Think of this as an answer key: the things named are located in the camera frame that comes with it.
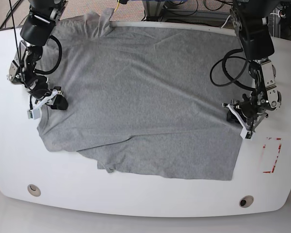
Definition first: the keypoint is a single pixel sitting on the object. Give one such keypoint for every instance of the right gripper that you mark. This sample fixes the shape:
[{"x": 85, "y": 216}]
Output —
[{"x": 53, "y": 98}]

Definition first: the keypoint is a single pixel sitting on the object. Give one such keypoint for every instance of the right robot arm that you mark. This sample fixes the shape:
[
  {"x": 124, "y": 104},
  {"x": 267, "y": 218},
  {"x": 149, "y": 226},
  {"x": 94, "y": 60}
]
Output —
[{"x": 36, "y": 31}]

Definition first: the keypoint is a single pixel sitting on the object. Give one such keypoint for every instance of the red tape rectangle marking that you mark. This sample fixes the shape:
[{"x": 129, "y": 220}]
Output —
[{"x": 270, "y": 154}]

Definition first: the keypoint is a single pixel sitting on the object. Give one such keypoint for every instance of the grey t-shirt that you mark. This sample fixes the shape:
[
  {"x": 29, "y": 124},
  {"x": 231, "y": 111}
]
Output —
[{"x": 140, "y": 100}]

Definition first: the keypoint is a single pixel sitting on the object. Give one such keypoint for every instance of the table cable grommet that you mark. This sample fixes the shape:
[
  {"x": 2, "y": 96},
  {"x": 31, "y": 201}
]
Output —
[
  {"x": 34, "y": 190},
  {"x": 246, "y": 201}
]

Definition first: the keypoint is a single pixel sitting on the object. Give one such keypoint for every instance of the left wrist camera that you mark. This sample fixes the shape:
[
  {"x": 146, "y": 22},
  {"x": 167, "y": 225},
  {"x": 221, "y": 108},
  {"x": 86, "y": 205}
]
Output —
[{"x": 247, "y": 134}]

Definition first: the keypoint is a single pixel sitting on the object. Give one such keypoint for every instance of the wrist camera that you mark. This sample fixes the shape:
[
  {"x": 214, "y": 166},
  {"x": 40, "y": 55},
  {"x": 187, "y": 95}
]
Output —
[
  {"x": 247, "y": 134},
  {"x": 34, "y": 113}
]

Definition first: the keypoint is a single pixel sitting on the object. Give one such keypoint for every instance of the aluminium frame rail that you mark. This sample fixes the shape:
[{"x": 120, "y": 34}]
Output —
[{"x": 202, "y": 12}]

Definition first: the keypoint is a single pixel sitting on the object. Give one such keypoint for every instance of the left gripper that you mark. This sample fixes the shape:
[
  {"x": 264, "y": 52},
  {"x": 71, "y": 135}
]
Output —
[{"x": 249, "y": 112}]

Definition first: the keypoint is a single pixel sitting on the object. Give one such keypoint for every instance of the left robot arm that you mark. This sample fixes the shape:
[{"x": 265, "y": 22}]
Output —
[{"x": 250, "y": 22}]

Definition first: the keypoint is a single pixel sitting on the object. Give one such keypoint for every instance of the right table cable grommet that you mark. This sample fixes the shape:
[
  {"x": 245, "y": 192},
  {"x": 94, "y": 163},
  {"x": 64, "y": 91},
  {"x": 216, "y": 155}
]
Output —
[{"x": 246, "y": 201}]

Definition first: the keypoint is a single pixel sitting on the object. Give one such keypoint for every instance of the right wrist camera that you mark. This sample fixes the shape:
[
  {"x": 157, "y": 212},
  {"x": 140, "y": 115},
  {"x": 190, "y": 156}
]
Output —
[{"x": 34, "y": 113}]

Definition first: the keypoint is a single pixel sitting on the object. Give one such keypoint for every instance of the left table cable grommet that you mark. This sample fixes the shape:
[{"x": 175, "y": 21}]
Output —
[{"x": 34, "y": 190}]

